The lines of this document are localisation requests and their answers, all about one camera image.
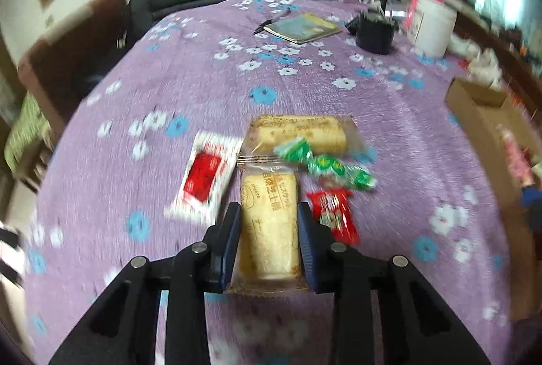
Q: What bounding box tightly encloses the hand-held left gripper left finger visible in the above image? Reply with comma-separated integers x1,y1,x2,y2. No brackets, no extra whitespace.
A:
48,201,242,365

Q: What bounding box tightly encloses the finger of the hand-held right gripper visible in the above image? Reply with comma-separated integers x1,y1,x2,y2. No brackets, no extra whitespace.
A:
520,162,542,222

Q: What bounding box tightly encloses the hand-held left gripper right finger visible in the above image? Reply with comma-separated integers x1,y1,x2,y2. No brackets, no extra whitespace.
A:
297,202,492,365

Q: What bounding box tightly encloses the pink cartoon snack packet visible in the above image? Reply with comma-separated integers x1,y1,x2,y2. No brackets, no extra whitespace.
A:
496,124,535,190

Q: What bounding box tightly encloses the tan biscuit packet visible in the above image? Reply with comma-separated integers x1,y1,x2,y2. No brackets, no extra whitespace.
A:
245,115,365,158
226,155,308,295

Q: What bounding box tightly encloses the cardboard box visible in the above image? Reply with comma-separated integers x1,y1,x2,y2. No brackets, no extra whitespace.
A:
444,77,542,323

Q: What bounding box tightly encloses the small red snack packet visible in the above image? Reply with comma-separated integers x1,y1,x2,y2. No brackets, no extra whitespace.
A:
306,187,360,246

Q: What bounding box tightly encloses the white red-print snack packet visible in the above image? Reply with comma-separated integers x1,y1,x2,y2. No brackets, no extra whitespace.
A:
164,130,244,224

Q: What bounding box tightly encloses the green candy packet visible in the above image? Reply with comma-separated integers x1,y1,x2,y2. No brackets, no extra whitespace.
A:
274,136,377,192

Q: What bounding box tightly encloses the white socks bundle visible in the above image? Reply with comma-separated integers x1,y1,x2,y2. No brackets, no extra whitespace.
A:
449,32,504,88

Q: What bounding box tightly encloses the white plastic bucket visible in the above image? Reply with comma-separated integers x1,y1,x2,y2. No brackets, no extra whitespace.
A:
409,0,458,58

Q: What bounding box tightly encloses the wooden side table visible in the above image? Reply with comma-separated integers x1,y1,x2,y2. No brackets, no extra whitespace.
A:
11,136,56,196

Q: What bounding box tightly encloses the green notebook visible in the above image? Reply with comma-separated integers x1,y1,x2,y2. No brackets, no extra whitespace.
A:
263,13,343,44

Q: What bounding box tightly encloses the black cup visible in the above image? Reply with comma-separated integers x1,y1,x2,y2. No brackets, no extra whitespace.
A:
355,0,396,55

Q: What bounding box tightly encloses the black pen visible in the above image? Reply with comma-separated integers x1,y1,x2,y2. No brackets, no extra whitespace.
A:
253,8,292,35

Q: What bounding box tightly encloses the silver flat device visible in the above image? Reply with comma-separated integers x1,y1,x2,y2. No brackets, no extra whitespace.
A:
381,3,409,22

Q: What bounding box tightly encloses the green patterned cloth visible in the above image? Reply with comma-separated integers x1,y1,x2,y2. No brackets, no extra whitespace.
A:
4,92,45,175

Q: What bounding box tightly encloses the brown armchair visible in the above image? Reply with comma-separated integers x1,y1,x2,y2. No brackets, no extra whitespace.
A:
17,0,130,137

